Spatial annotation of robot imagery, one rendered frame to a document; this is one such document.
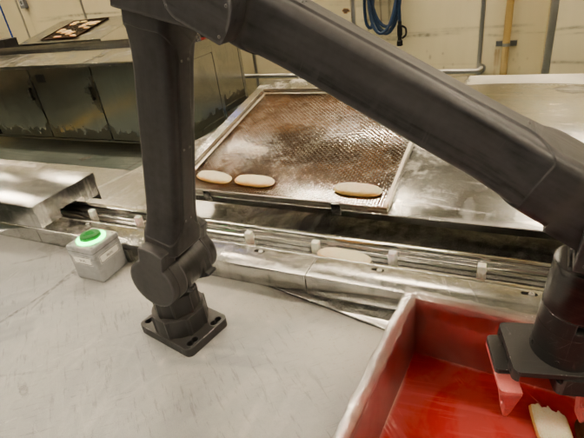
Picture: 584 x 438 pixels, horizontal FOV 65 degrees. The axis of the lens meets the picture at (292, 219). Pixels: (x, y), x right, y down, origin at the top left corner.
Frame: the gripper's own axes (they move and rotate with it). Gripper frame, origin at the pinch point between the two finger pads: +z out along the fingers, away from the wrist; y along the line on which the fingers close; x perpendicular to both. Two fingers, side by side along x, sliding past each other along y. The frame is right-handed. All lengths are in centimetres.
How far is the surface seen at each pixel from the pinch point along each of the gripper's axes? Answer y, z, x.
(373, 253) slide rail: -17.5, 3.6, 32.3
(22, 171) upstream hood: -108, 3, 63
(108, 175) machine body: -96, 13, 81
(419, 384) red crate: -11.7, 5.4, 6.3
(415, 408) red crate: -12.4, 5.3, 2.8
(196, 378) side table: -42.0, 7.5, 6.3
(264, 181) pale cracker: -41, 0, 52
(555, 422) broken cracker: 2.4, 3.4, 1.0
